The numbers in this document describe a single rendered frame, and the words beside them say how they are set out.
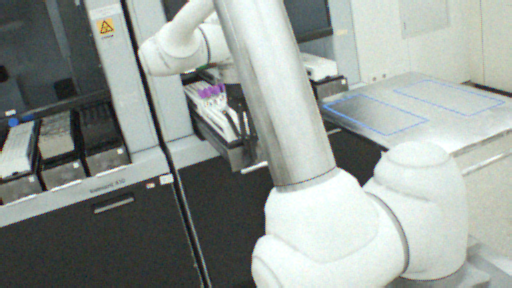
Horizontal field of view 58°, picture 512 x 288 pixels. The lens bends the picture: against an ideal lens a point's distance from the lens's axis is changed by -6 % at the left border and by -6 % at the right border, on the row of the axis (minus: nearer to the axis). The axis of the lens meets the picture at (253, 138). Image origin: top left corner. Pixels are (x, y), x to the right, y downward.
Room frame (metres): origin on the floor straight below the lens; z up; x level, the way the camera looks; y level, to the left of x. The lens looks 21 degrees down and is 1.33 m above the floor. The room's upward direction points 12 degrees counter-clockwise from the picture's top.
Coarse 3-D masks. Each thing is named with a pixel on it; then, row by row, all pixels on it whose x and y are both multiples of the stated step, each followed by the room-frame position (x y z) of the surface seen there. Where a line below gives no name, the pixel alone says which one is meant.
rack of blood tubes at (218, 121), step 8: (200, 104) 1.60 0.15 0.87; (216, 104) 1.57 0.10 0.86; (224, 104) 1.54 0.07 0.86; (208, 112) 1.49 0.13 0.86; (216, 112) 1.47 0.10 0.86; (232, 112) 1.44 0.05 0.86; (208, 120) 1.52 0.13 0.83; (216, 120) 1.41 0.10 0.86; (224, 120) 1.38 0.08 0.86; (216, 128) 1.43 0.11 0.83; (224, 128) 1.33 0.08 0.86; (248, 128) 1.34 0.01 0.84; (224, 136) 1.35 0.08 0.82; (232, 136) 1.32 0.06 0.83
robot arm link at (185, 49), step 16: (192, 0) 1.09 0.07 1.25; (208, 0) 1.06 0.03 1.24; (176, 16) 1.12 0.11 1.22; (192, 16) 1.08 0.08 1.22; (208, 16) 1.09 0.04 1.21; (160, 32) 1.18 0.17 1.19; (176, 32) 1.12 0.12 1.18; (192, 32) 1.12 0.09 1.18; (144, 48) 1.18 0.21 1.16; (160, 48) 1.16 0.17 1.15; (176, 48) 1.14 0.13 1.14; (192, 48) 1.16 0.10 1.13; (144, 64) 1.17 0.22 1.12; (160, 64) 1.16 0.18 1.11; (176, 64) 1.16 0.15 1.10; (192, 64) 1.19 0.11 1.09
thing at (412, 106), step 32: (352, 96) 1.48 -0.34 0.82; (384, 96) 1.42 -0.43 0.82; (416, 96) 1.36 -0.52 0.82; (448, 96) 1.31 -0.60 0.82; (480, 96) 1.25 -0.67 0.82; (352, 128) 1.22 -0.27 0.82; (384, 128) 1.17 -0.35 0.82; (416, 128) 1.13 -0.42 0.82; (448, 128) 1.09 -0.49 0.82; (480, 128) 1.04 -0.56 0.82
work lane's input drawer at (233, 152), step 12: (192, 108) 1.73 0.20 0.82; (192, 120) 1.71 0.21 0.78; (204, 120) 1.56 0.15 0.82; (204, 132) 1.55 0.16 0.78; (216, 132) 1.42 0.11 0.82; (216, 144) 1.41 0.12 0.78; (228, 144) 1.30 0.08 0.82; (240, 144) 1.30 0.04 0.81; (228, 156) 1.29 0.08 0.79; (240, 156) 1.29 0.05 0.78; (264, 156) 1.31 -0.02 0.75; (240, 168) 1.29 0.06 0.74; (252, 168) 1.25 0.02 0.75
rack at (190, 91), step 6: (192, 84) 1.91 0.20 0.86; (198, 84) 1.89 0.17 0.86; (204, 84) 1.87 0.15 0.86; (186, 90) 1.83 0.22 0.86; (192, 90) 1.82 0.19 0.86; (186, 96) 1.89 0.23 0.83; (192, 96) 1.73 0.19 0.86; (198, 96) 1.71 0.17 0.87; (192, 102) 1.82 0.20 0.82; (198, 102) 1.63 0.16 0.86; (198, 108) 1.64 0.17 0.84
